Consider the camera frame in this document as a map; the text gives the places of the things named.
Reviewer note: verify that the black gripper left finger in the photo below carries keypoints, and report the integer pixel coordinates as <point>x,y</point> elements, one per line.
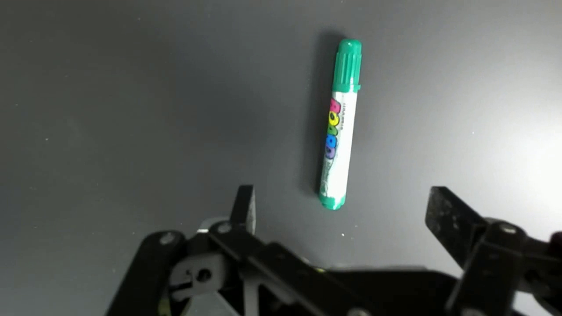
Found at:
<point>275,264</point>

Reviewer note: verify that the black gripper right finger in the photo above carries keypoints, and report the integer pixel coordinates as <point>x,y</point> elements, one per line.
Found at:
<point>498,264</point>

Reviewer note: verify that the green white marker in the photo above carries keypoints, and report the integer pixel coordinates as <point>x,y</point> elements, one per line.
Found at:
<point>340,129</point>

